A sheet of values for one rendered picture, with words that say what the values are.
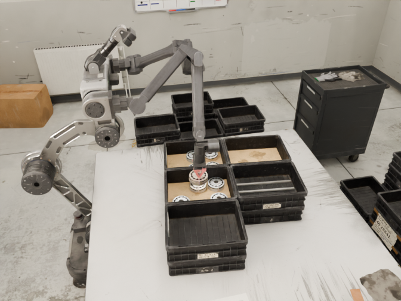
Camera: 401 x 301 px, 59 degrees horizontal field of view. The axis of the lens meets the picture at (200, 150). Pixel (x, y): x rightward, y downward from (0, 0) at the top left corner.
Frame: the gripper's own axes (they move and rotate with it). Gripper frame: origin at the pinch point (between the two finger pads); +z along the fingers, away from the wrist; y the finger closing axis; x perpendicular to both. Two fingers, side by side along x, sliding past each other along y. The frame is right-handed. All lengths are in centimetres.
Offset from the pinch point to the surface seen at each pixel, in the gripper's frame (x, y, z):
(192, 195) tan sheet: 2.7, 5.9, 22.0
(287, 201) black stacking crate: -50, -8, 15
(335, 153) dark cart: -147, 121, 82
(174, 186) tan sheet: 13.2, 15.0, 22.7
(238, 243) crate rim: -16.2, -39.5, 10.7
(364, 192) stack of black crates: -144, 56, 72
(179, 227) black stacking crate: 11.3, -18.4, 22.2
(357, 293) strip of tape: -73, -57, 30
